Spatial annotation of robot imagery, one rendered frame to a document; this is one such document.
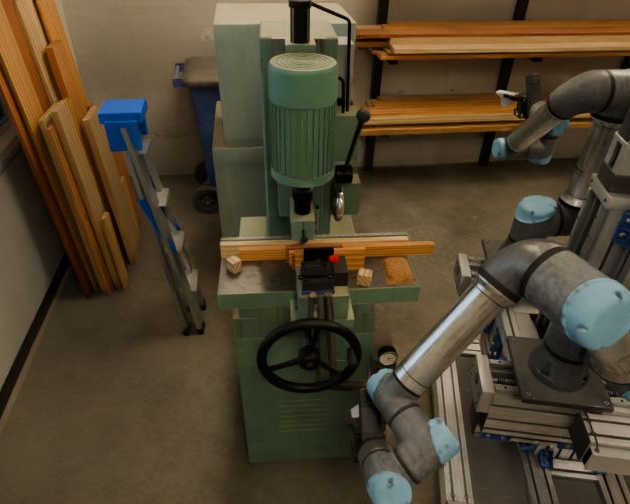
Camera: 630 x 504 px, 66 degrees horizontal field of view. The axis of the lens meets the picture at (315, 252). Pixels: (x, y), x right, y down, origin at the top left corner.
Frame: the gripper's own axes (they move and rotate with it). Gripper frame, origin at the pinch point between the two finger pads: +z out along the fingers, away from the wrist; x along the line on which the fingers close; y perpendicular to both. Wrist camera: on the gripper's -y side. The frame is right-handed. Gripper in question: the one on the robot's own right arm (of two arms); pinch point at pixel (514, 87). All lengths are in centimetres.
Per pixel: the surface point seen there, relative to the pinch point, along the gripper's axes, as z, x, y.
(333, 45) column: -41, -75, -37
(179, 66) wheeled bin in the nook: 153, -153, 12
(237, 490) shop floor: -85, -133, 107
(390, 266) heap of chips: -69, -67, 23
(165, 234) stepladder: 0, -151, 41
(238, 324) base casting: -74, -116, 31
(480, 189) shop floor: 134, 52, 132
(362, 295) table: -76, -78, 26
